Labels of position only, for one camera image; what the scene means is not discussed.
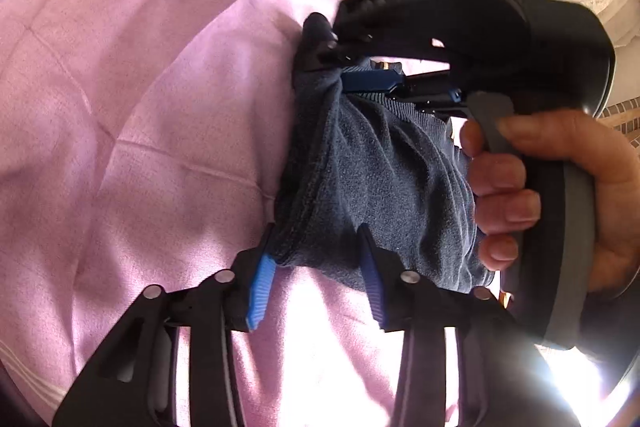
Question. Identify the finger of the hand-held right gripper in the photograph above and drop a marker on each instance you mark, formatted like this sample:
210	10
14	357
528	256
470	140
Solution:
372	81
320	42

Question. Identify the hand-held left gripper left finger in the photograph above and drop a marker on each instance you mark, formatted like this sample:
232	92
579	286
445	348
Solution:
260	292

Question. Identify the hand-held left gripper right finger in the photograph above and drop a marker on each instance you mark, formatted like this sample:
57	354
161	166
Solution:
372	292

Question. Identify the navy sweater with yellow trim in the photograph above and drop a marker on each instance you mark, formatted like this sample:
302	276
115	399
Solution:
380	177

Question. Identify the person's right hand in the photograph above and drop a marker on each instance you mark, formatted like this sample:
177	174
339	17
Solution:
615	187

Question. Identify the brown woven mat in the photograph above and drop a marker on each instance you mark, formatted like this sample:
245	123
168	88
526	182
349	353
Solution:
620	117

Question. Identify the pink bedsheet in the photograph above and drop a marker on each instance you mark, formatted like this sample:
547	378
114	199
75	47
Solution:
125	132

